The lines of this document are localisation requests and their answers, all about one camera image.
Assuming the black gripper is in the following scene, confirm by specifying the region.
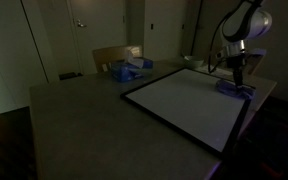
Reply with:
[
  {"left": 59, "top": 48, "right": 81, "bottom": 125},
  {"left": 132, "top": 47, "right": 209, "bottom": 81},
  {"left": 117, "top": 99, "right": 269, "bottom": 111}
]
[{"left": 226, "top": 53, "right": 248, "bottom": 88}]

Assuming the blue cloth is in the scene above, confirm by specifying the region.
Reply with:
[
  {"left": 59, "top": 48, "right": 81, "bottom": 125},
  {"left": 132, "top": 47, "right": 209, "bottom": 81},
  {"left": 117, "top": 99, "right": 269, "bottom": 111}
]
[{"left": 215, "top": 78, "right": 256, "bottom": 100}]

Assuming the black framed whiteboard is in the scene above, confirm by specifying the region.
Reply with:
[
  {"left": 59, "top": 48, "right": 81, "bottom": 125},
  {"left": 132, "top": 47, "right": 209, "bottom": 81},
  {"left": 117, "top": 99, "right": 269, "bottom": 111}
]
[{"left": 119, "top": 66, "right": 252, "bottom": 160}]

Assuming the grey bowl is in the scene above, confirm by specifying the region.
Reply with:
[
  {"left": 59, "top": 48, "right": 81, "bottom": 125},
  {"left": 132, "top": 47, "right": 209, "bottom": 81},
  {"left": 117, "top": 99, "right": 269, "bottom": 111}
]
[{"left": 183, "top": 54, "right": 205, "bottom": 70}]

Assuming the blue tissue box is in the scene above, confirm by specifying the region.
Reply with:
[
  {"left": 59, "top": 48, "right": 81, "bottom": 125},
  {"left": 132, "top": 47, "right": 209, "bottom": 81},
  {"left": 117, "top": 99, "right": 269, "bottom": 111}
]
[{"left": 109, "top": 49, "right": 154, "bottom": 83}]

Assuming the white door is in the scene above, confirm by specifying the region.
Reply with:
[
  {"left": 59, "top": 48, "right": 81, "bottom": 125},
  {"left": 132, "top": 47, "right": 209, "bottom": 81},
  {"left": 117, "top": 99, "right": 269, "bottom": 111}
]
[{"left": 67, "top": 0, "right": 128, "bottom": 76}]

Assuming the black cable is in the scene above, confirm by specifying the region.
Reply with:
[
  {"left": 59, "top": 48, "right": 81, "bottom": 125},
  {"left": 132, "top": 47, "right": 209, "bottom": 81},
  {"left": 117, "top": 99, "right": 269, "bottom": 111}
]
[{"left": 207, "top": 13, "right": 233, "bottom": 74}]

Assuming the metal door handle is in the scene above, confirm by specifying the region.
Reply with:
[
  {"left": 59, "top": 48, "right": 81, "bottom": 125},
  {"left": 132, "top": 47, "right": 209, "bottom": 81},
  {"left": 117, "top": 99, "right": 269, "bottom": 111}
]
[{"left": 76, "top": 19, "right": 88, "bottom": 29}]

